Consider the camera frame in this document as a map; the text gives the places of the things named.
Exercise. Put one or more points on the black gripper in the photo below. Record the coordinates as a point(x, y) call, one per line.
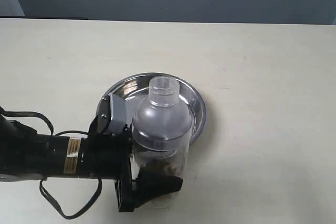
point(107, 156)

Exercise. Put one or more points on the clear plastic shaker bottle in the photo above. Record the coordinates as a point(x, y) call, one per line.
point(162, 129)

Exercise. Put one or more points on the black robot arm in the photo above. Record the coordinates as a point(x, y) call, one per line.
point(27, 155)

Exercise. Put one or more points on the round stainless steel plate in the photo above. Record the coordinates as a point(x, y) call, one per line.
point(134, 88)

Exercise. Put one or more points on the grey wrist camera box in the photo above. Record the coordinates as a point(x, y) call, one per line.
point(112, 115)

